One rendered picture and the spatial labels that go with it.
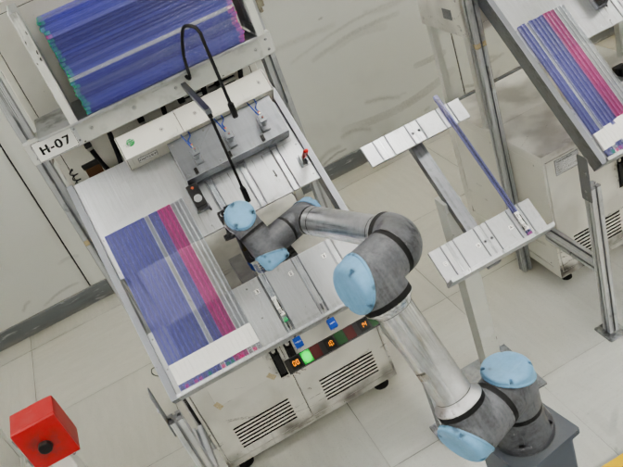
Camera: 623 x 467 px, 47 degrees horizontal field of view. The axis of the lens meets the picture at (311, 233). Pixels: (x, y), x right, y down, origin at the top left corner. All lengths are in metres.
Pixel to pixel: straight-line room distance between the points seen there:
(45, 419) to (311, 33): 2.46
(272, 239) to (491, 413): 0.66
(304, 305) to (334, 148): 2.15
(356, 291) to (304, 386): 1.17
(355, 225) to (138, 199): 0.79
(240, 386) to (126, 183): 0.79
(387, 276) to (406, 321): 0.11
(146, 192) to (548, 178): 1.40
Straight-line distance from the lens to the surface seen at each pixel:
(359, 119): 4.14
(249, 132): 2.19
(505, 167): 2.84
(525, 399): 1.70
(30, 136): 2.21
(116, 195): 2.23
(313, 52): 3.93
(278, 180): 2.19
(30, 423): 2.20
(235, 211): 1.78
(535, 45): 2.49
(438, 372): 1.57
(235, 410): 2.56
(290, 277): 2.09
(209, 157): 2.16
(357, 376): 2.68
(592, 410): 2.61
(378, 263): 1.47
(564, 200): 2.81
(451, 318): 3.01
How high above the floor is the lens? 2.00
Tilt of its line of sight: 32 degrees down
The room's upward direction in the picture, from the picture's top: 22 degrees counter-clockwise
